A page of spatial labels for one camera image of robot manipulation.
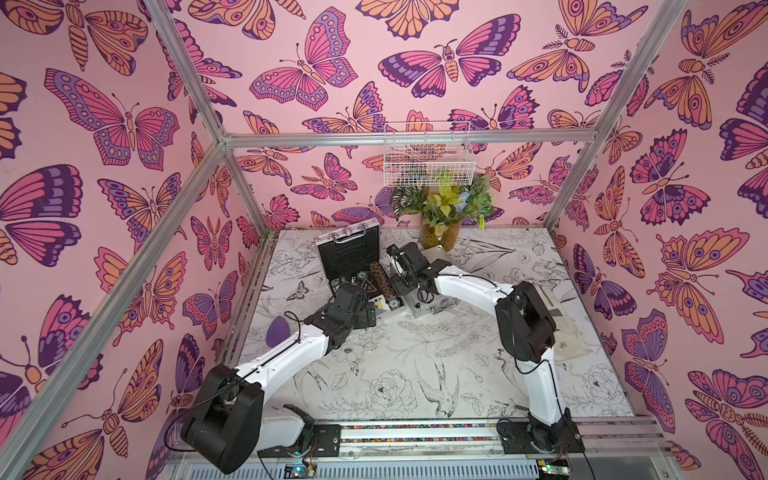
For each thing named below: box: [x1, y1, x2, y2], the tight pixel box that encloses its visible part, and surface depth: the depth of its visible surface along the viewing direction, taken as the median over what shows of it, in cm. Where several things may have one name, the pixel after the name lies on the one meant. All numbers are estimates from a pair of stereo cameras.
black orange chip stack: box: [370, 262, 397, 301], surface depth 102 cm
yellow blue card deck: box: [374, 294, 391, 313], surface depth 97 cm
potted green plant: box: [392, 176, 495, 252], surface depth 99 cm
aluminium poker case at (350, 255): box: [315, 218, 404, 316], surface depth 99 cm
